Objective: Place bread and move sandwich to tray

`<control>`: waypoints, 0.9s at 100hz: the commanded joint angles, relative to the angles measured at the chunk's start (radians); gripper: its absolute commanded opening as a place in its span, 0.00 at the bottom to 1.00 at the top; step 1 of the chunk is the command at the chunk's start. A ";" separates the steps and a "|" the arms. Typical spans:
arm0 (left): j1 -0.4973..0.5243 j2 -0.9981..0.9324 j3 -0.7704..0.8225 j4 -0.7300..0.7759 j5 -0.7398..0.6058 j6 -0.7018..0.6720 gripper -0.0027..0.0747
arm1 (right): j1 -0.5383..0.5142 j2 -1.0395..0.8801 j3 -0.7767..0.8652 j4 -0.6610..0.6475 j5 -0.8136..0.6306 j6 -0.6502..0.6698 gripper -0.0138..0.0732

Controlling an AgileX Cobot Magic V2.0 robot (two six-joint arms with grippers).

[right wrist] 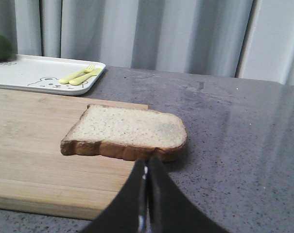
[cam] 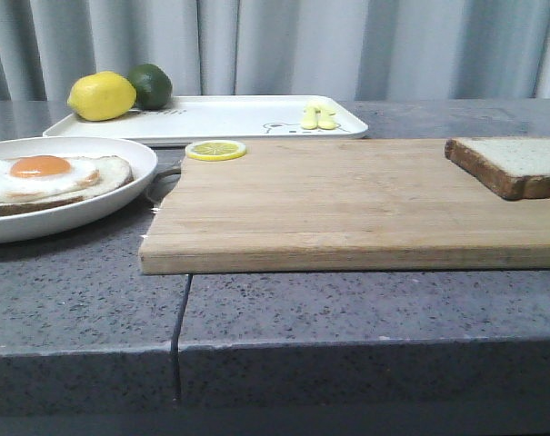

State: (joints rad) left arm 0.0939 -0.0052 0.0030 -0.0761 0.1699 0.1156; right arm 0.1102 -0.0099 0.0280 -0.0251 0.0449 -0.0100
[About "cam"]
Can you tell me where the white round plate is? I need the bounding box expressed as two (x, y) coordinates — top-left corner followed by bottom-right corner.
(0, 136), (157, 243)

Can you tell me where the yellow lemon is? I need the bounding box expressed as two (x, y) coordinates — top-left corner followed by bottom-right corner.
(67, 71), (136, 122)

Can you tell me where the wooden cutting board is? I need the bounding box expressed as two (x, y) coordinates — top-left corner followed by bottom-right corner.
(139, 139), (550, 274)

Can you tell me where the green lime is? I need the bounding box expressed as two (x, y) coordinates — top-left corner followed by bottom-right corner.
(127, 64), (173, 110)

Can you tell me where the grey curtain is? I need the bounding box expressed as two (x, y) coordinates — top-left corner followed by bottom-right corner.
(0, 1), (550, 101)

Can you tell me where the white bread slice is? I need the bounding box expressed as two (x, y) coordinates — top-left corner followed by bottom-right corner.
(444, 136), (550, 201)

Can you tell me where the white rectangular tray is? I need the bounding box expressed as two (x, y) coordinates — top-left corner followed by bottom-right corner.
(43, 95), (368, 147)

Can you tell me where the bottom toast slice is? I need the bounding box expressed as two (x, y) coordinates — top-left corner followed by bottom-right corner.
(0, 155), (133, 217)

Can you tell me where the metal cutting board handle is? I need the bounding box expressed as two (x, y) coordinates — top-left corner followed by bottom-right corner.
(144, 165), (181, 207)

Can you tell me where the fried egg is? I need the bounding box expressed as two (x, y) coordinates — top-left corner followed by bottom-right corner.
(0, 155), (100, 203)

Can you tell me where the lemon slice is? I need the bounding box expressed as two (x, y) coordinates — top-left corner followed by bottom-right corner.
(185, 140), (247, 162)

